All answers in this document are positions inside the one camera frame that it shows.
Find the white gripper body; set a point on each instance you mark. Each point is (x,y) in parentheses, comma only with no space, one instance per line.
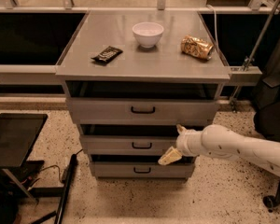
(184,143)

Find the grey drawer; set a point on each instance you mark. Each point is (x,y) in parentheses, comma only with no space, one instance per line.
(141,103)
(146,140)
(130,166)

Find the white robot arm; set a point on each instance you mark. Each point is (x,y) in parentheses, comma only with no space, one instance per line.
(216,141)

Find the grey bottom drawer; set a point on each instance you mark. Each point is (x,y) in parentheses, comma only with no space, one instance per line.
(130,166)

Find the grey drawer cabinet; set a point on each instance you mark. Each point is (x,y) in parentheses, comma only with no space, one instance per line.
(163,63)

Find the grey top drawer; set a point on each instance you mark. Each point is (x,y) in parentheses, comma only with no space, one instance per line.
(141,103)

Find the crushed gold can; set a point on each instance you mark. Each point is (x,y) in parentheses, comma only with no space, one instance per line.
(197,47)

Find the black office chair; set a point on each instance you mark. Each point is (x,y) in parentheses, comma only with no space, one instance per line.
(266,98)

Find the white bowl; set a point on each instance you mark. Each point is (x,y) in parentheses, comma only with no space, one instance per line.
(147,34)

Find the black snack bar wrapper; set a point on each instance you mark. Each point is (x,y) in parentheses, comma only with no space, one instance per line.
(107,55)

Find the black pole on floor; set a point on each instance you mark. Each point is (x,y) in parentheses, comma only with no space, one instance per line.
(58,214)

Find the black side table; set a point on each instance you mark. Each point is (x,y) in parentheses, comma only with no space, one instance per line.
(18,133)

